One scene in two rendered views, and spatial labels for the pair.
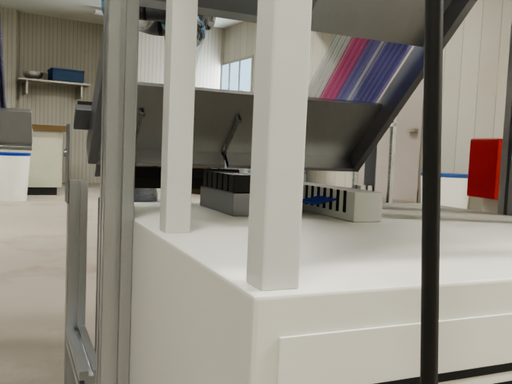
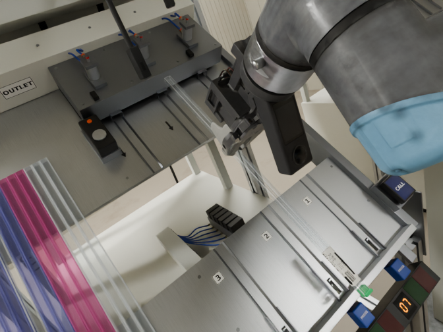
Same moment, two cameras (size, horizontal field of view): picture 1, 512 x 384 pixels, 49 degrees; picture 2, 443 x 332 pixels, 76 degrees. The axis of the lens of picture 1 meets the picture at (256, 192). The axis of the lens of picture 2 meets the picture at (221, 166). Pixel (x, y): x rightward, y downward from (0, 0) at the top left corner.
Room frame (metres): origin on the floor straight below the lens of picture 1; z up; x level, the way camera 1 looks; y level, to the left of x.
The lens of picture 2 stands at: (1.63, 0.08, 1.16)
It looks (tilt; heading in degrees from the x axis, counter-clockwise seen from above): 24 degrees down; 179
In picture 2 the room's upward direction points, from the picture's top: 23 degrees counter-clockwise
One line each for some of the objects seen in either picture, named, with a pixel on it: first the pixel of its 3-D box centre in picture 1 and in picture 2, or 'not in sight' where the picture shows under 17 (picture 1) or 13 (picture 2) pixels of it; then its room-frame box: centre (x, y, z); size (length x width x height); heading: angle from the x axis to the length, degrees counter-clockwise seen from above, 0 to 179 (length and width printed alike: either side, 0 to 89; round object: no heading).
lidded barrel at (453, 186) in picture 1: (443, 203); not in sight; (5.52, -1.87, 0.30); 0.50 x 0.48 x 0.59; 31
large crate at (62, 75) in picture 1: (65, 76); not in sight; (9.98, 3.45, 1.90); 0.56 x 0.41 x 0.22; 120
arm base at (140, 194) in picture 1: (133, 184); not in sight; (1.77, 0.39, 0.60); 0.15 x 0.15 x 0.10
